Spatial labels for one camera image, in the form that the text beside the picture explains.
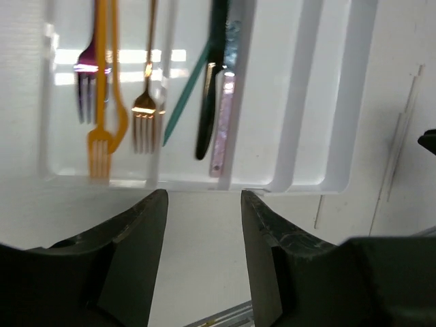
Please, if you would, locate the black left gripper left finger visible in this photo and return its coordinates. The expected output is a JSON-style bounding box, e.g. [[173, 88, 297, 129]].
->
[[1, 189, 168, 326]]

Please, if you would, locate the clear chopstick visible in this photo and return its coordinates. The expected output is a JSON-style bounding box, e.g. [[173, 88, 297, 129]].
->
[[369, 64, 426, 236], [386, 113, 409, 202]]

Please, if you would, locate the white divided cutlery tray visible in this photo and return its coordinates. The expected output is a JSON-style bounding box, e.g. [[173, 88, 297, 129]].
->
[[38, 1, 377, 194]]

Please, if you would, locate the black knife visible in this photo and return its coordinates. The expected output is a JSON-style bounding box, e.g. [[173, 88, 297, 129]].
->
[[196, 0, 229, 160]]

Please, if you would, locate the aluminium table rail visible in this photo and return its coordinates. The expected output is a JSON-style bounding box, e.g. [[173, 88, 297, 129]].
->
[[186, 301, 255, 327]]

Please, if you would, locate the orange plastic fork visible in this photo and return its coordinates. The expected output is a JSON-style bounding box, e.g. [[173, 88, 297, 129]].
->
[[108, 0, 129, 153], [87, 1, 113, 181]]

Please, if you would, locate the rose gold metal fork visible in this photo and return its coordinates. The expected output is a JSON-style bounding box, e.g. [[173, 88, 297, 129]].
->
[[131, 0, 159, 153]]

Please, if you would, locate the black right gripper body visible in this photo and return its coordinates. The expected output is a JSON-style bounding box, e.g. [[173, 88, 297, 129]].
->
[[418, 129, 436, 155]]

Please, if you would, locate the white chopstick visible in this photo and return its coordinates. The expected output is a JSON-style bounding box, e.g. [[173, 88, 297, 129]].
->
[[313, 196, 324, 229]]

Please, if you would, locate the teal plastic knife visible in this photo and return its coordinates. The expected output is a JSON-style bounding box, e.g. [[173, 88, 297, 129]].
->
[[163, 41, 211, 146]]

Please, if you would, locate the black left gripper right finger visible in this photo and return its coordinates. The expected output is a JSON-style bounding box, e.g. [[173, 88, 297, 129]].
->
[[240, 191, 435, 326]]

